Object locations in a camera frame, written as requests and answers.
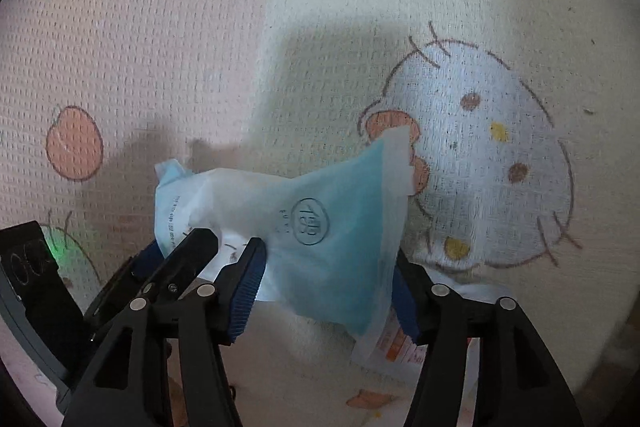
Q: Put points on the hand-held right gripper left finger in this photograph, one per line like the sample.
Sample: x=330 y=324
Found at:
x=247 y=292

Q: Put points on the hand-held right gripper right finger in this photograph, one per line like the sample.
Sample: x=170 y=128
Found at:
x=407 y=307

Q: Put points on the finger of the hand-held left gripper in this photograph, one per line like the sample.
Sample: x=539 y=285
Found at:
x=185 y=257
x=120 y=282

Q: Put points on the white pouch red label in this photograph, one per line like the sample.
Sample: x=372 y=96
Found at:
x=395 y=342

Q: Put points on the blue white tissue pack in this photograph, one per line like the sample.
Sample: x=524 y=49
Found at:
x=325 y=217

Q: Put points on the pink cream cat print blanket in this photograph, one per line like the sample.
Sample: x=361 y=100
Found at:
x=150 y=57

